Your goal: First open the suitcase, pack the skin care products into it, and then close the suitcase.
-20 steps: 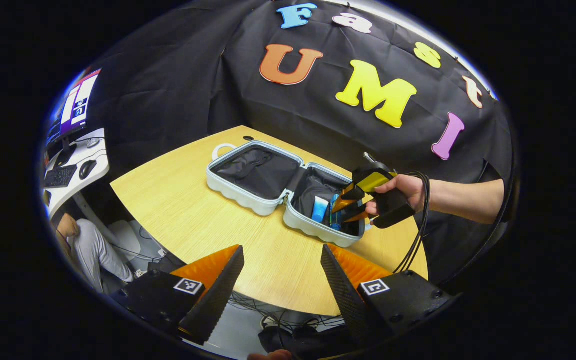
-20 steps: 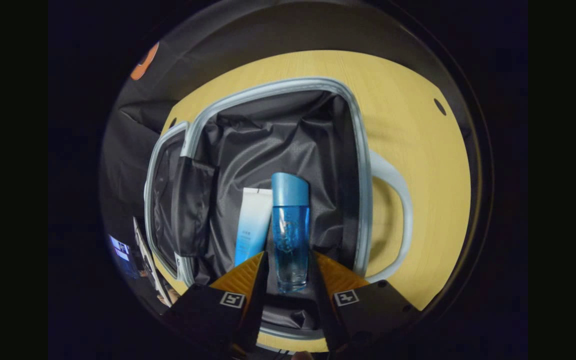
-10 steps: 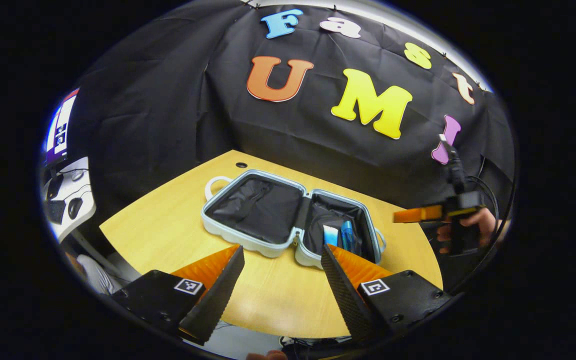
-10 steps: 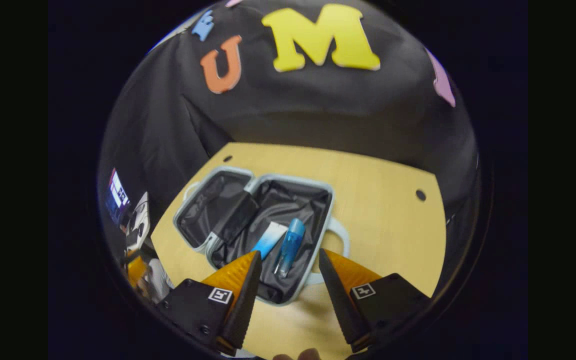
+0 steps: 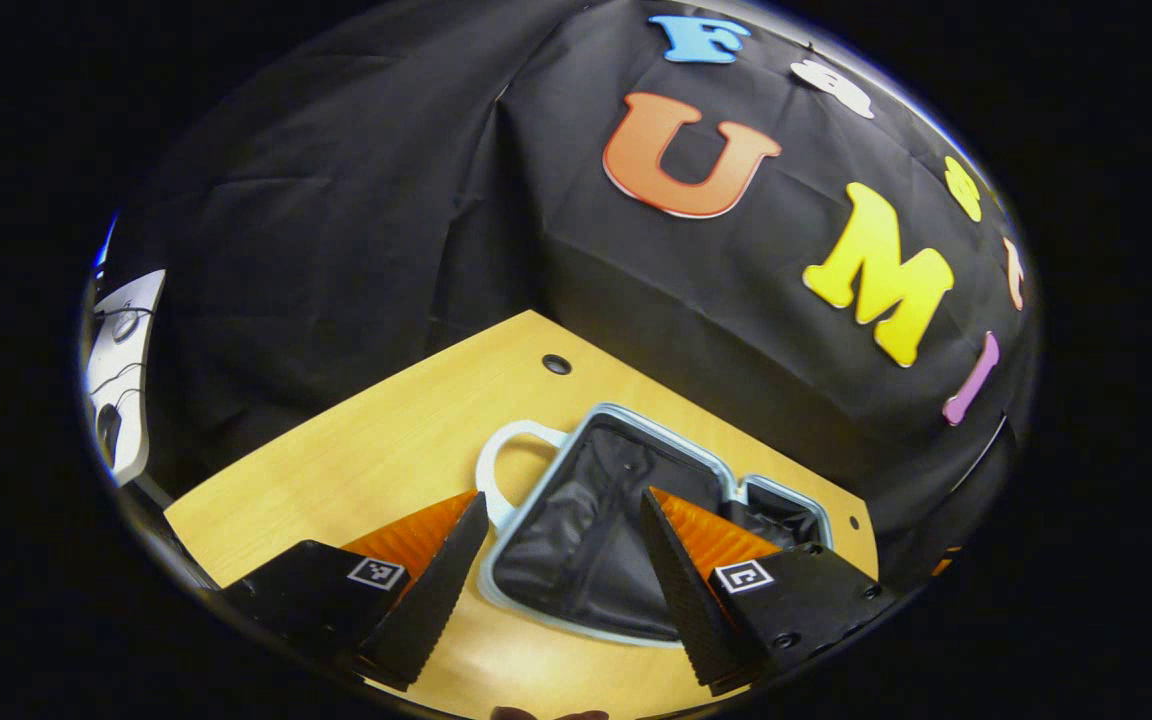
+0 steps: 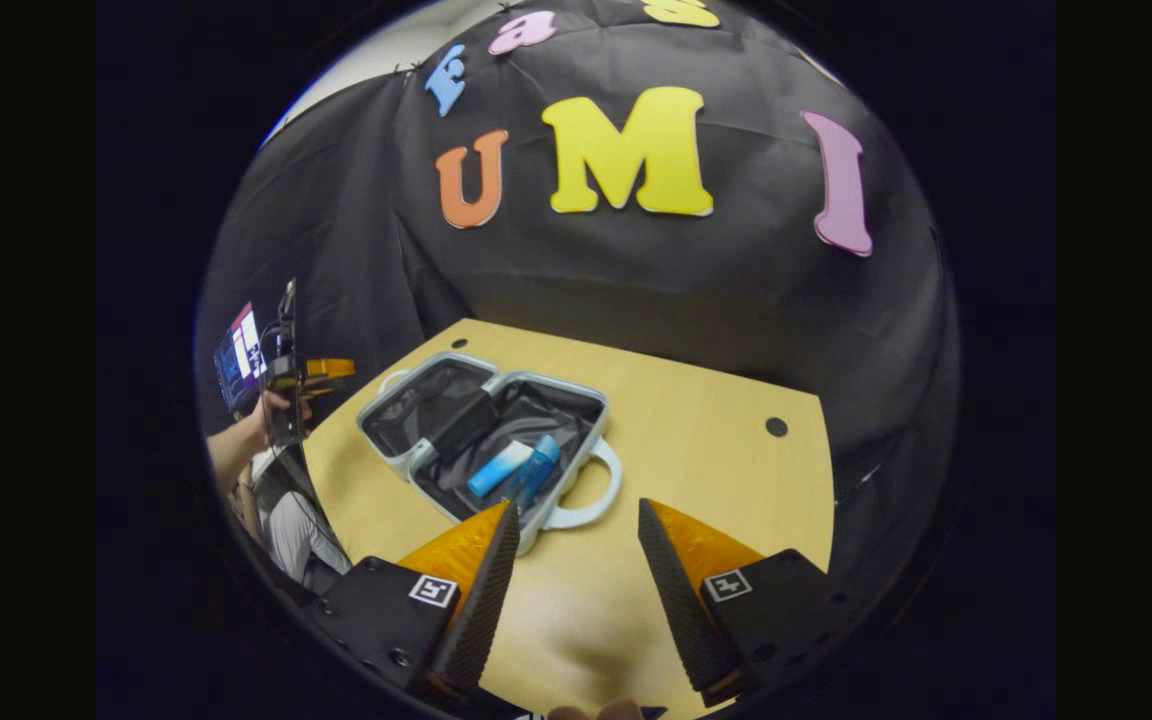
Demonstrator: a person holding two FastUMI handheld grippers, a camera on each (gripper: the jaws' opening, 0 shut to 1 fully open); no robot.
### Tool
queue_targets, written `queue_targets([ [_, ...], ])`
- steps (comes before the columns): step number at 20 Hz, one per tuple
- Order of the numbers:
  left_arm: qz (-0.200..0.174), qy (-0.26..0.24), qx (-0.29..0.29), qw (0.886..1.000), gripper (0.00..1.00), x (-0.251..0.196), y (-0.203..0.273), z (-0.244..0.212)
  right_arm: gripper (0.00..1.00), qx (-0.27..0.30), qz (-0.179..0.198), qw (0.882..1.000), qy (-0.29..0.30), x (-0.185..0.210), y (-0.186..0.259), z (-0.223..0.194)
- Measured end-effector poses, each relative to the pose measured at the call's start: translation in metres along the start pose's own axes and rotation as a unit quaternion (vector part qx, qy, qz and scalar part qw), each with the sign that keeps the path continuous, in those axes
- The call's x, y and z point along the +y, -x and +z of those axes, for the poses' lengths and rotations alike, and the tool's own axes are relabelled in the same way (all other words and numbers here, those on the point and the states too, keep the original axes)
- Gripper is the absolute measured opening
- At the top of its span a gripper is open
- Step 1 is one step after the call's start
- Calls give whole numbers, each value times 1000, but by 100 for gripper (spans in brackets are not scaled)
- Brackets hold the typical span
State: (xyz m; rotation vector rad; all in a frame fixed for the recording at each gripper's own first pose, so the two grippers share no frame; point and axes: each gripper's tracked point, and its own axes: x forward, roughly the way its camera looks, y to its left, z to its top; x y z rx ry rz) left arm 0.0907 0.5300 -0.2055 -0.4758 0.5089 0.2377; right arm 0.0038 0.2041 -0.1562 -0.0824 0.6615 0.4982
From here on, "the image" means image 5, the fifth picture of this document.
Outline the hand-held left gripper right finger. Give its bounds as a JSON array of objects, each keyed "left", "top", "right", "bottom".
[{"left": 639, "top": 487, "right": 897, "bottom": 698}]

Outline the light blue suitcase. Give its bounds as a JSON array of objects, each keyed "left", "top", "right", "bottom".
[{"left": 476, "top": 403, "right": 834, "bottom": 648}]

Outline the white panel with cables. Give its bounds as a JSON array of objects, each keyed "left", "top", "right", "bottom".
[{"left": 84, "top": 268, "right": 167, "bottom": 488}]

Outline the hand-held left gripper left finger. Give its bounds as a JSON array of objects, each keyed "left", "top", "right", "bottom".
[{"left": 221, "top": 490, "right": 490, "bottom": 691}]

